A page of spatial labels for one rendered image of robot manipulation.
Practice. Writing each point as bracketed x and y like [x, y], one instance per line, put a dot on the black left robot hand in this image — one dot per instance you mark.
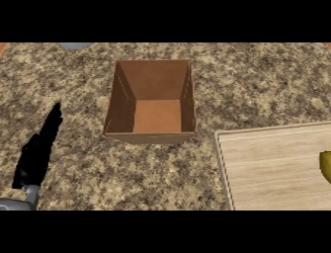
[36, 158]

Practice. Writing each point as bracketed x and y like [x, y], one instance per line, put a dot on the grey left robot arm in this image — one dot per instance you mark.
[18, 201]

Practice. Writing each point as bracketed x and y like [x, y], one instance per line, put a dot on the brown cardboard box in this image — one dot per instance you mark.
[156, 108]

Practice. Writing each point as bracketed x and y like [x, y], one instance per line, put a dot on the pale wooden tray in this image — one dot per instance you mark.
[284, 171]

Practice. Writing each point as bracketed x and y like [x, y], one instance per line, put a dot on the grey rounded object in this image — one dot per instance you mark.
[76, 45]

